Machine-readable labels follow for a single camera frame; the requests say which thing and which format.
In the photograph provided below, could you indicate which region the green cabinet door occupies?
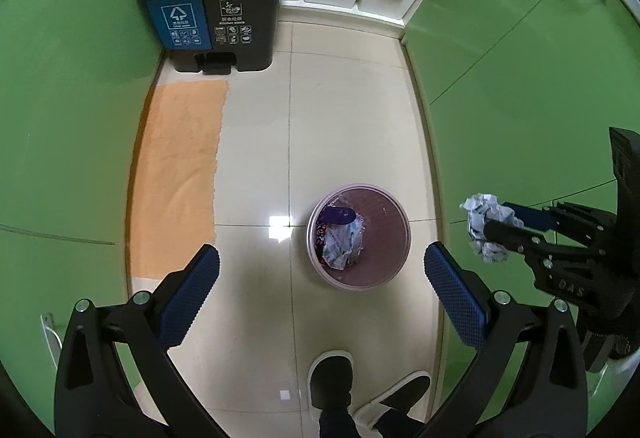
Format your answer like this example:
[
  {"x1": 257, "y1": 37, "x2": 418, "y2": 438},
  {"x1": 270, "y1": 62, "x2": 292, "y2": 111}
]
[
  {"x1": 0, "y1": 0, "x2": 173, "y2": 421},
  {"x1": 399, "y1": 0, "x2": 640, "y2": 369}
]

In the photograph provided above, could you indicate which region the person's left slipper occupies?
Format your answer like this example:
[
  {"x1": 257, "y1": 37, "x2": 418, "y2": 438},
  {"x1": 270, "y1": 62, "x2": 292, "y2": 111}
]
[{"x1": 306, "y1": 350, "x2": 356, "y2": 421}]

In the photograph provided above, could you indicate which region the orange floor mat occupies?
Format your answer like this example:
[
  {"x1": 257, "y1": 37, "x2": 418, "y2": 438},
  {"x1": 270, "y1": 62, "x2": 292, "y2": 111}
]
[{"x1": 126, "y1": 80, "x2": 232, "y2": 280}]

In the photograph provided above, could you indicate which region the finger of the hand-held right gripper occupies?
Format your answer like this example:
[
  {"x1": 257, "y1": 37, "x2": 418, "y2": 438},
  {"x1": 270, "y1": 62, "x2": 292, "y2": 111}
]
[
  {"x1": 482, "y1": 218, "x2": 552, "y2": 265},
  {"x1": 500, "y1": 201, "x2": 557, "y2": 232}
]

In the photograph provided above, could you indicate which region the person's right hand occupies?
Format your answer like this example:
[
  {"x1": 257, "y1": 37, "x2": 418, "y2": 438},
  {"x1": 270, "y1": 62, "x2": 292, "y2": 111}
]
[{"x1": 602, "y1": 328, "x2": 640, "y2": 363}]

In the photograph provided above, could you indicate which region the white printed plastic bag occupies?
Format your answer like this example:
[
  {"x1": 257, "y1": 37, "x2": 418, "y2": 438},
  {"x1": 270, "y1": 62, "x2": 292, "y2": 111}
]
[{"x1": 322, "y1": 213, "x2": 372, "y2": 272}]

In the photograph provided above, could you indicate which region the pink round wastebasket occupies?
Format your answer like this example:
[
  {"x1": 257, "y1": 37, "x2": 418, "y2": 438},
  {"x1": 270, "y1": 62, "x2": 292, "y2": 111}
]
[{"x1": 306, "y1": 182, "x2": 412, "y2": 292}]

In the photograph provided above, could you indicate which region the person's slipper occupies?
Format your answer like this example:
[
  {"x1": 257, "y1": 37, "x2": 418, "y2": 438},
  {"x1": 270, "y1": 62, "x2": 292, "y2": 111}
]
[
  {"x1": 352, "y1": 370, "x2": 432, "y2": 429},
  {"x1": 306, "y1": 350, "x2": 356, "y2": 421}
]

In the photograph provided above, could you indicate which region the person's dark trouser leg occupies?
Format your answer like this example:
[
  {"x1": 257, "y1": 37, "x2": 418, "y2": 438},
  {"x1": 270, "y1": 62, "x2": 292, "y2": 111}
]
[{"x1": 317, "y1": 405, "x2": 426, "y2": 438}]

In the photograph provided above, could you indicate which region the person's right slipper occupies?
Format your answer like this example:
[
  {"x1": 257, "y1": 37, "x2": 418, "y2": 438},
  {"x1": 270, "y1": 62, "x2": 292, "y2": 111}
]
[{"x1": 352, "y1": 370, "x2": 432, "y2": 429}]

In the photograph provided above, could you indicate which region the white paper ball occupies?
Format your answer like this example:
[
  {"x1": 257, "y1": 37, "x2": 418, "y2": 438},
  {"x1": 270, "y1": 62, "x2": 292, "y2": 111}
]
[{"x1": 460, "y1": 192, "x2": 524, "y2": 265}]

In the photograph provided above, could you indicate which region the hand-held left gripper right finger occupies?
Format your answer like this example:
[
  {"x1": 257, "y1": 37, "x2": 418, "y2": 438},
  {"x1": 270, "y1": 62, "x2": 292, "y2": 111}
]
[{"x1": 423, "y1": 241, "x2": 591, "y2": 438}]

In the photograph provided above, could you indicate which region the black two-compartment pedal bin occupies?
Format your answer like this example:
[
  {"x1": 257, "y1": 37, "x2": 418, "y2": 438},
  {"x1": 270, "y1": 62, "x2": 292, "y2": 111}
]
[{"x1": 134, "y1": 0, "x2": 295, "y2": 75}]

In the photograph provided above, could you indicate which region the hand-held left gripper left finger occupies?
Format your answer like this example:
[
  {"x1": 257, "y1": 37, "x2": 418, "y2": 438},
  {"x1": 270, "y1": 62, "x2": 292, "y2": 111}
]
[{"x1": 52, "y1": 243, "x2": 222, "y2": 438}]

